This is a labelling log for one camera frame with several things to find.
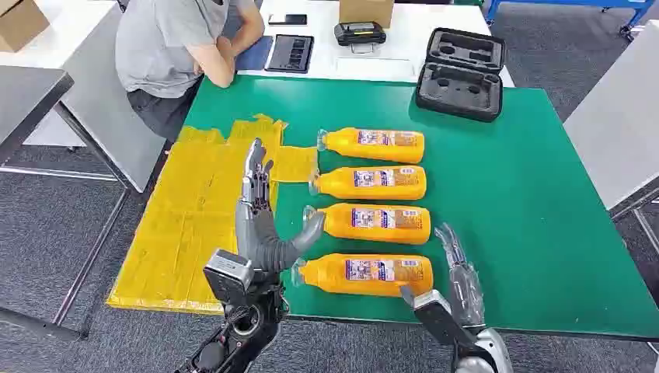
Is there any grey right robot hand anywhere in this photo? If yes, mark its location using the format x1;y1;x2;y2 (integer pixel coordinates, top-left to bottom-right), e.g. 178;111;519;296
399;222;486;330

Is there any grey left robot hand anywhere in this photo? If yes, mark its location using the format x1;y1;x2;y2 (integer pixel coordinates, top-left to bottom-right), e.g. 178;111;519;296
235;138;327;274

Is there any orange drink bottle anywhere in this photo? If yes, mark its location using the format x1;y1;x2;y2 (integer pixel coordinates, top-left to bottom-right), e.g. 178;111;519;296
302;202;432;246
316;127;427;165
291;253;434;298
308;164;427;202

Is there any yellow sheet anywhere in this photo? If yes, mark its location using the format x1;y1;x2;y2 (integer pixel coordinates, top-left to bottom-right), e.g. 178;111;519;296
106;113;319;316

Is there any green mat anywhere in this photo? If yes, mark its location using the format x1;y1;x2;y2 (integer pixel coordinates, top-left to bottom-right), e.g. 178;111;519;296
183;75;659;341

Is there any black tablet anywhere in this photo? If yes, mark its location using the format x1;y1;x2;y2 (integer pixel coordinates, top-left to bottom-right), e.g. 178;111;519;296
264;33;316;75

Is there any white side table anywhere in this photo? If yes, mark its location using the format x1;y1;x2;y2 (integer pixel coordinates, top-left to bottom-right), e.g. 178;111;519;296
0;0;169;194

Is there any person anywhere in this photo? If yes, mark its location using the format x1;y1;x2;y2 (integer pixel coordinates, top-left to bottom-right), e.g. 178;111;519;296
113;0;266;142

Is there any open black foam case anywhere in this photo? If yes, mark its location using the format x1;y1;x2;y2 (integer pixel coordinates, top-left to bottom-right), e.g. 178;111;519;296
414;26;507;124

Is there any black phone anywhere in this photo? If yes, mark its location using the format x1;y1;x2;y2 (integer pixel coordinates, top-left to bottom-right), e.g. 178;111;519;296
267;13;309;26

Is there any light grey table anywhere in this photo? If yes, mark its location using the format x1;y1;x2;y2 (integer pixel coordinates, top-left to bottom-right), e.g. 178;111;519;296
562;19;659;259

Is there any tall cardboard box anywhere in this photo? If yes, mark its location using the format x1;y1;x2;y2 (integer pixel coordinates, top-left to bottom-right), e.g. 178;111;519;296
338;0;396;30

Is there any dark grey table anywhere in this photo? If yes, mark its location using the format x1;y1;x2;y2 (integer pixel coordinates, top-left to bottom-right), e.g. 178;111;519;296
0;65;136;343

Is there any tilted cardboard box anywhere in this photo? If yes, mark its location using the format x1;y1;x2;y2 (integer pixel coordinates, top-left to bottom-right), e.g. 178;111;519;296
0;0;51;54

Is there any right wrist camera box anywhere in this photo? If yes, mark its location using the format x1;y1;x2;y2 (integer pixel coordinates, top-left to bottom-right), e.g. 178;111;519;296
411;289;481;352

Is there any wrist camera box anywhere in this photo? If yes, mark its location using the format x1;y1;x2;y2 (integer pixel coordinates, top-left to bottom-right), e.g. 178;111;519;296
411;289;481;352
203;249;255;308

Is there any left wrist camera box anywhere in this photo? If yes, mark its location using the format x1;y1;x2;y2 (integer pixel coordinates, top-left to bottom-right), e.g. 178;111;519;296
203;249;255;308

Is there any black device with handle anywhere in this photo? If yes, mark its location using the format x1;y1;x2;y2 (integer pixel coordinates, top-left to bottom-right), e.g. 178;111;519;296
333;21;388;55

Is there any blue metal cart frame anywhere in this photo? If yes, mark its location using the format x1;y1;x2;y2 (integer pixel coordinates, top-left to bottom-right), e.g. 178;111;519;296
483;0;659;42

